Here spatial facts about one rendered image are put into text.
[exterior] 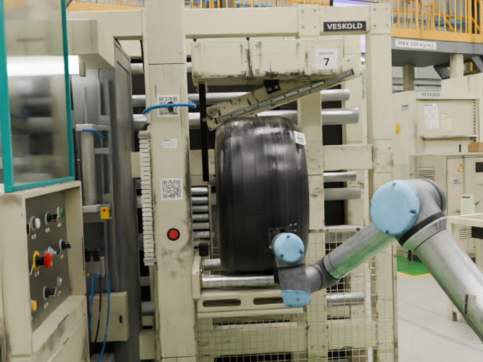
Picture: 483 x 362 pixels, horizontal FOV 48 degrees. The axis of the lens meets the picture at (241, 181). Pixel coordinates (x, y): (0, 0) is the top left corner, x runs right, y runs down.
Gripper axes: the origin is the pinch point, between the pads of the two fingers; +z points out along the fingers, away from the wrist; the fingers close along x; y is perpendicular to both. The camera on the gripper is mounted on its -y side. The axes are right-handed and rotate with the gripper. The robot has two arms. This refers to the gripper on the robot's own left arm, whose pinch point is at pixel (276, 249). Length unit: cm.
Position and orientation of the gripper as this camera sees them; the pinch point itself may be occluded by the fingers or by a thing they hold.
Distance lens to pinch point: 178.6
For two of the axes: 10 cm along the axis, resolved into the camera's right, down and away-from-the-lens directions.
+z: -0.4, 0.8, 10.0
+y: -0.5, -10.0, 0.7
